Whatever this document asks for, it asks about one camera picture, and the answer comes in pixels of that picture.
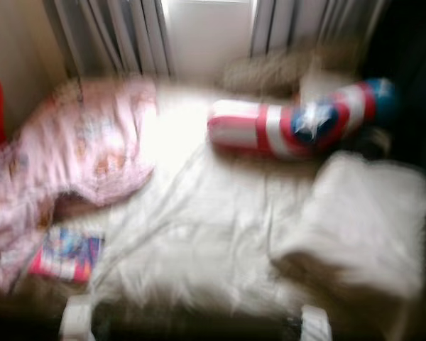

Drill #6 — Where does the pink cartoon print blanket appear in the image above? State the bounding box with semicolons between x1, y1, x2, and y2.
0;77;158;293

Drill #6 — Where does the colourful comic book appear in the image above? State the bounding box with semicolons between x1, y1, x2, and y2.
28;226;104;283

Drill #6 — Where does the grey curtain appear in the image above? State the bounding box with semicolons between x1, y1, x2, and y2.
43;0;175;77
250;0;384;56

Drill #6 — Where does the bed with grey floral sheet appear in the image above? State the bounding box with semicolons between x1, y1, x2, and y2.
0;75;426;328

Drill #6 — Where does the bright window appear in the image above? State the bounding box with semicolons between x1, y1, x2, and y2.
162;0;253;6

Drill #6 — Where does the red white blue bolster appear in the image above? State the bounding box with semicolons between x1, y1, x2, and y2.
207;77;400;158

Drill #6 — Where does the beige pillow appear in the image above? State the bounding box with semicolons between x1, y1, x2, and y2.
224;44;363;93

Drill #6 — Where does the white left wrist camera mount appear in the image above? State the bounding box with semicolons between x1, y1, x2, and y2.
60;295;94;341

